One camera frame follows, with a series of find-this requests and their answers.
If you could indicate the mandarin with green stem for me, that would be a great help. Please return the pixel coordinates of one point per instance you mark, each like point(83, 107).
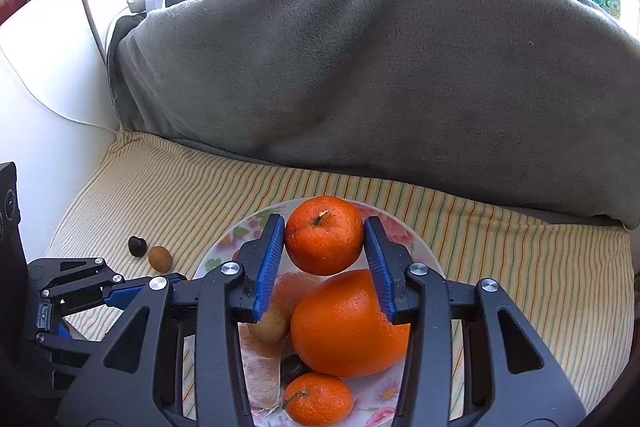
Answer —
point(320, 402)

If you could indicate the grey blanket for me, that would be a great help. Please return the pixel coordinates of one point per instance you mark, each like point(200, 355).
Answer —
point(375, 82)

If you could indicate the large orange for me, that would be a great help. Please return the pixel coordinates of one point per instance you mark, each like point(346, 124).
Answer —
point(345, 327)

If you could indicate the brown round fruit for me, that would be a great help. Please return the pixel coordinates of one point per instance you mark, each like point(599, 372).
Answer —
point(160, 259)
point(272, 327)

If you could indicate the dark heart-shaped plum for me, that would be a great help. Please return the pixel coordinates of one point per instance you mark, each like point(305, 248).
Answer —
point(136, 247)

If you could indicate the mandarin without stem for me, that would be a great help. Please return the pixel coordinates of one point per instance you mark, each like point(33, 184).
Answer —
point(322, 237)

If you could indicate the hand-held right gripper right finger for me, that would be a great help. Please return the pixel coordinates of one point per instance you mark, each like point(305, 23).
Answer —
point(380, 277)

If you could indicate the dark round plum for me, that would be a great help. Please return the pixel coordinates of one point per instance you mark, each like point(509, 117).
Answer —
point(291, 368)

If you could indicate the floral plate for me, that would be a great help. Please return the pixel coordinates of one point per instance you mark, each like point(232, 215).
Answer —
point(222, 247)

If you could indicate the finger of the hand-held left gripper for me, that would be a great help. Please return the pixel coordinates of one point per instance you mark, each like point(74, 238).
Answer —
point(62, 342)
point(125, 294)

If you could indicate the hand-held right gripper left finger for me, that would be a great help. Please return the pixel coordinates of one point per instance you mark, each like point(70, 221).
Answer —
point(265, 277)

